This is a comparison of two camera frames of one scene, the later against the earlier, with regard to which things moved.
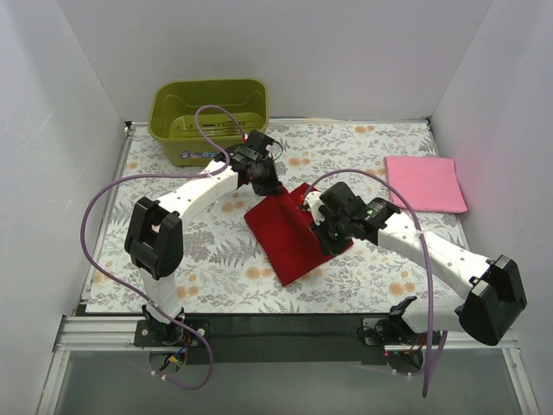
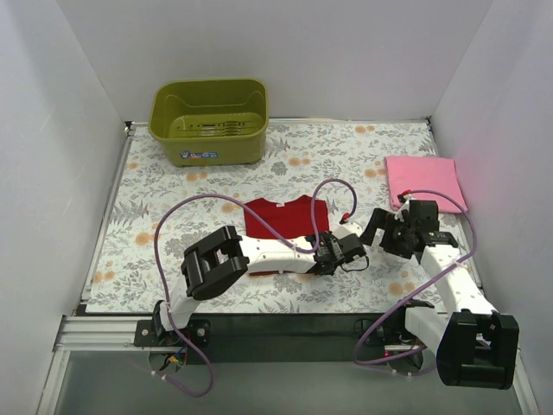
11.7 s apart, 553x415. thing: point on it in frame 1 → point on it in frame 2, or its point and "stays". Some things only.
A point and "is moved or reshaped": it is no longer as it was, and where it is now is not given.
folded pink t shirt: (427, 184) stays
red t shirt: (282, 231) is moved or reshaped
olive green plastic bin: (176, 139) stays
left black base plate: (149, 333) stays
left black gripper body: (264, 179) → (352, 246)
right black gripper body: (330, 236) → (386, 226)
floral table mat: (223, 269) stays
